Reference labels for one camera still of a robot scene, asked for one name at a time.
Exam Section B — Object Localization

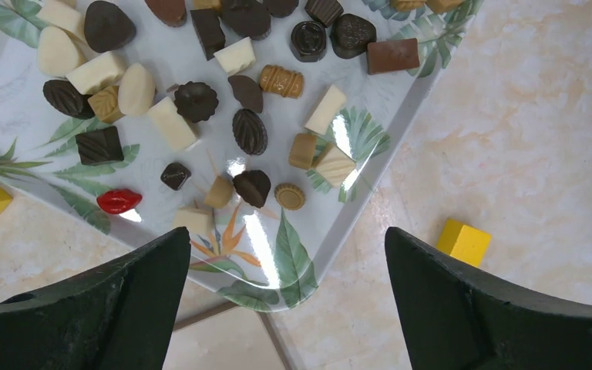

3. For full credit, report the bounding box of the yellow block near tray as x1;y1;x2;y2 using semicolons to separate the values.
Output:
436;218;492;267

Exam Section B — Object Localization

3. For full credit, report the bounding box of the floral white serving tray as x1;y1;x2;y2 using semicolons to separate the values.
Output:
0;1;481;312

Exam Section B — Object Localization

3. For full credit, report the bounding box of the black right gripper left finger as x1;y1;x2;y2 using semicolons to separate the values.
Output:
0;227;190;369

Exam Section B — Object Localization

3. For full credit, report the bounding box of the white chocolate bar piece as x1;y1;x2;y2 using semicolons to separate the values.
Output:
304;85;347;135

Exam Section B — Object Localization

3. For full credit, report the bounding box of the small dark diamond chocolate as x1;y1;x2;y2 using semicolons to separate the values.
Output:
160;162;191;191

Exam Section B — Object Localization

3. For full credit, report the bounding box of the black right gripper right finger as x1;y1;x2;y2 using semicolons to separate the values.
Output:
385;227;592;369

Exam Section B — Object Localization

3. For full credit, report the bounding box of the dark leaf oval chocolate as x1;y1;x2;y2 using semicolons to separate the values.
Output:
232;109;268;156

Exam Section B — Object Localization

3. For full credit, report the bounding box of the round caramel cup chocolate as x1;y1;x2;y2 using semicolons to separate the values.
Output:
274;183;306;210

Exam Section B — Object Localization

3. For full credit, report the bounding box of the milk chocolate rectangle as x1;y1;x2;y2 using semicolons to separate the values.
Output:
367;38;420;75

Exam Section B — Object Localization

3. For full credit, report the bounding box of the dark flower chocolate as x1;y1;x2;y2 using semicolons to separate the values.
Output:
174;81;219;123

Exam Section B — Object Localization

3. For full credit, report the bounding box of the dark heart chocolate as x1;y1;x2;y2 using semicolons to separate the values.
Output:
233;170;271;209

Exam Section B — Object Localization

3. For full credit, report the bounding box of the dark square chocolate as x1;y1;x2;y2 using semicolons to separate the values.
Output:
75;126;124;166

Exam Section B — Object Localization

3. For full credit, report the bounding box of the caramel barrel chocolate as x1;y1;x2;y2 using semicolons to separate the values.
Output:
259;65;304;99

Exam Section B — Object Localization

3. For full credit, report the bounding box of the red lips candy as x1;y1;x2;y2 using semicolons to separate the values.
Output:
96;189;143;214

